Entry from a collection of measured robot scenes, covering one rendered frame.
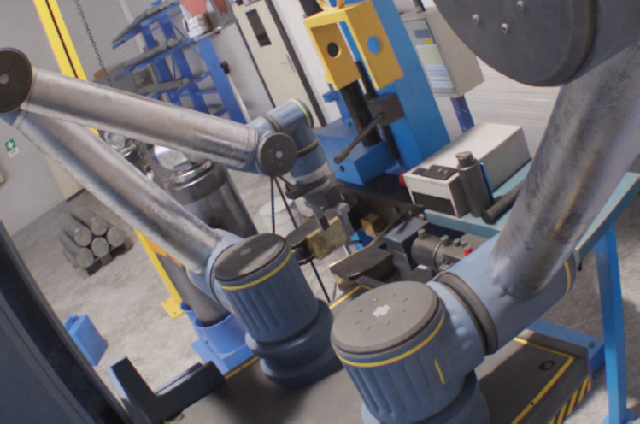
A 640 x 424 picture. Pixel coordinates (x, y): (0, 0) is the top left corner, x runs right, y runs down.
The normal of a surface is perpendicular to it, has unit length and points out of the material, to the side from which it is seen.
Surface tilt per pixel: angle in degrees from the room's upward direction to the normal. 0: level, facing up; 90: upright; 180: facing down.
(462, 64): 90
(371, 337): 6
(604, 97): 96
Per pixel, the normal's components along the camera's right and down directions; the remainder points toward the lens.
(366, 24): 0.47, 0.12
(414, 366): 0.26, 0.24
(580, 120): -0.88, 0.43
